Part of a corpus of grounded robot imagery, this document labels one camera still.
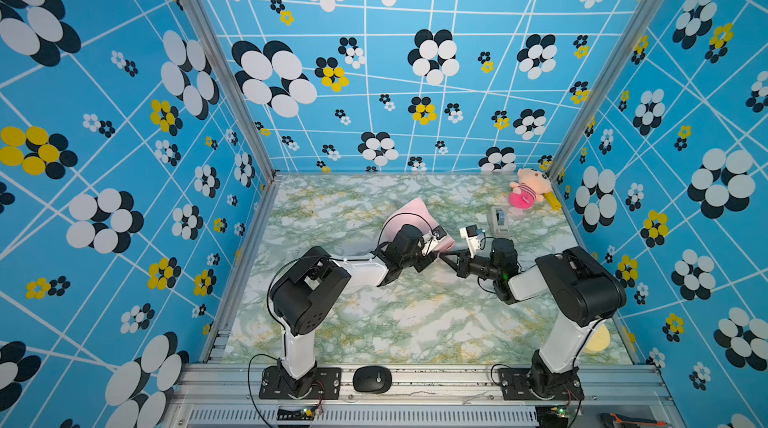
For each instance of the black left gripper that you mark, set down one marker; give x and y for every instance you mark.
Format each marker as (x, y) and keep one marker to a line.
(426, 262)

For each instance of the black computer mouse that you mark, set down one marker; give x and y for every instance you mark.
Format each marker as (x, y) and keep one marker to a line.
(372, 379)

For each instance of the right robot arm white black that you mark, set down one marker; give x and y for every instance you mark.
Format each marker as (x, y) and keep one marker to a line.
(585, 293)

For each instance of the green circuit board right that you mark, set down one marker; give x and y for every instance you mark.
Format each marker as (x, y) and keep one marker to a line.
(555, 416)

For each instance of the green circuit board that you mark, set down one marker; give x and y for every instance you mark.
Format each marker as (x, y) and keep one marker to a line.
(299, 414)
(555, 416)

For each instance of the aluminium frame post left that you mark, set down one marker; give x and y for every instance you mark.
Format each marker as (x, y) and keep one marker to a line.
(207, 37)

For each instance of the aluminium frame post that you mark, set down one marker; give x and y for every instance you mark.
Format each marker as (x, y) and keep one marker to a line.
(207, 37)
(636, 28)

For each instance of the orange black tool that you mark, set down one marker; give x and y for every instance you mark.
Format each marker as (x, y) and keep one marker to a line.
(613, 420)

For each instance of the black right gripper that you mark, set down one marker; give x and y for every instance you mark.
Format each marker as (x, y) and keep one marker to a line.
(462, 268)

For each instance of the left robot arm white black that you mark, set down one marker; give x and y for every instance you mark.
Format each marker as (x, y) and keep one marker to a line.
(301, 299)

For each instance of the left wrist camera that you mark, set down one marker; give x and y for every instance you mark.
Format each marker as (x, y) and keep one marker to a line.
(433, 239)

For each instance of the pink plush pig toy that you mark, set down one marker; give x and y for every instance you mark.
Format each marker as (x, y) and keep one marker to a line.
(529, 189)

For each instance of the aluminium frame post right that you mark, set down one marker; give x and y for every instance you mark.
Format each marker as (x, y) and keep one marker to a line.
(636, 28)

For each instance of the aluminium front rail base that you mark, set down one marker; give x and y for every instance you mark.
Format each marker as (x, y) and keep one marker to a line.
(220, 395)

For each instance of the purple wrapping paper sheet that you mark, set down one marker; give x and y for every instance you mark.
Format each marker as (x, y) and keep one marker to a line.
(415, 213)

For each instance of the green circuit board left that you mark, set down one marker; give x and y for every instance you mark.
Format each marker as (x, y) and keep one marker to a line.
(299, 414)

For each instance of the yellow round sponge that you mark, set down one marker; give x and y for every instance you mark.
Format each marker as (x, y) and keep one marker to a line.
(599, 341)

